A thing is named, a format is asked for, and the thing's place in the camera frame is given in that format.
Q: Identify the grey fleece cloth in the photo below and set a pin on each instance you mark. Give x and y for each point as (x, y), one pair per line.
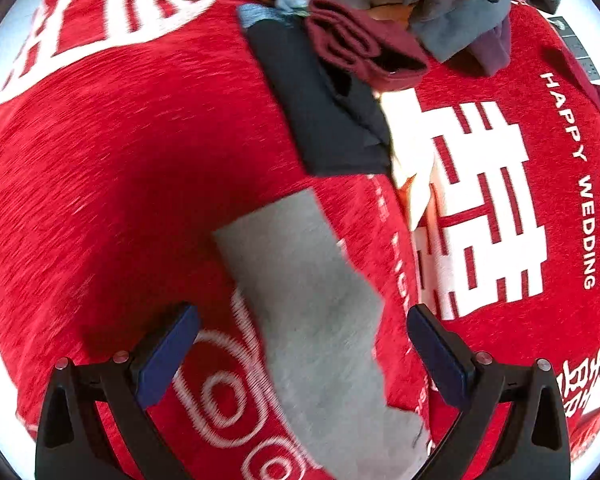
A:
(310, 320)

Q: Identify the dark navy folded garment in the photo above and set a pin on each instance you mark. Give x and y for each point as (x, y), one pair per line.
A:
(325, 120)

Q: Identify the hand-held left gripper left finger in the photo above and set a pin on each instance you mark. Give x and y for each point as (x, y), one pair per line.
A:
(167, 355)

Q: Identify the purple garment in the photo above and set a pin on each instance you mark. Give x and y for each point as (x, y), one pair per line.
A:
(495, 45)

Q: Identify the grey slatted rack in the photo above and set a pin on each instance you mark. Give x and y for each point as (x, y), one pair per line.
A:
(577, 45)

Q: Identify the maroon folded garment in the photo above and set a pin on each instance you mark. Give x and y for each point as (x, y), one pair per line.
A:
(350, 40)

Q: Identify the dark red cloth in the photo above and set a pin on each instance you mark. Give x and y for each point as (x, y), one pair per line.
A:
(585, 85)

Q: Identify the grey-blue crumpled garment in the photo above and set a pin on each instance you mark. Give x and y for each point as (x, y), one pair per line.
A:
(460, 5)

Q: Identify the red printed blanket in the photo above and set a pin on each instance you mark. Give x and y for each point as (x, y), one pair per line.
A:
(130, 185)

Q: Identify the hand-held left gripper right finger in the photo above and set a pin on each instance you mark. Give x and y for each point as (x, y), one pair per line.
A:
(437, 355)

